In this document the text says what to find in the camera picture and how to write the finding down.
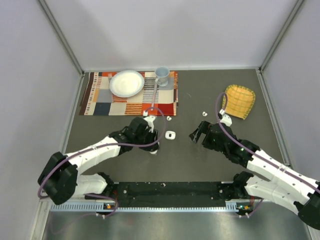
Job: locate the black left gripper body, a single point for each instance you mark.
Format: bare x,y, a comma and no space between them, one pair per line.
147,137

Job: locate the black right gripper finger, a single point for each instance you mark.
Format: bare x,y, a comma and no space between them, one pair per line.
204,127
194,136

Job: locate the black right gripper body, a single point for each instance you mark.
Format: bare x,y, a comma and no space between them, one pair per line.
209,142

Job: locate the white earbud charging case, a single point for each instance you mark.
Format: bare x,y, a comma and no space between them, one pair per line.
170,135

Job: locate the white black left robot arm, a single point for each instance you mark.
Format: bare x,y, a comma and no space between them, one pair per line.
62,177

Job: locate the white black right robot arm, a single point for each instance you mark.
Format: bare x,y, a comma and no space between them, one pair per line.
269,179

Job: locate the yellow woven leaf dish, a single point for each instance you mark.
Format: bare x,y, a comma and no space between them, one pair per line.
239,102

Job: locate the white round plate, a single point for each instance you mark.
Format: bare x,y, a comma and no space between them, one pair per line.
126,83

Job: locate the colourful patchwork placemat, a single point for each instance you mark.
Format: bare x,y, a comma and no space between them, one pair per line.
98,100

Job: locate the pink plastic spoon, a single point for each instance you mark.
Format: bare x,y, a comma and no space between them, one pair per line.
154,93

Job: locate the light blue cup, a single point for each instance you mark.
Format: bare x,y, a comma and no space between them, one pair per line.
162,76

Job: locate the silver fork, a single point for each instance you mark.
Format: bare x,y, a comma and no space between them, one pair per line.
110,76

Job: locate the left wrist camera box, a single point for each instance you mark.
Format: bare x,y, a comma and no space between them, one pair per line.
149,119

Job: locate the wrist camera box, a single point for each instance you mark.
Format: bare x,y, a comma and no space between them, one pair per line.
149,119
224,118

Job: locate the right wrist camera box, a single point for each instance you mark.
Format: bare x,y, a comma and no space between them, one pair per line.
224,118

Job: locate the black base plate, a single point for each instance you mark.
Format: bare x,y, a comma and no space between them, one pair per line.
176,194

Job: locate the grey slotted cable duct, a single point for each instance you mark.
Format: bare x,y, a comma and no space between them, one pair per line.
104,207

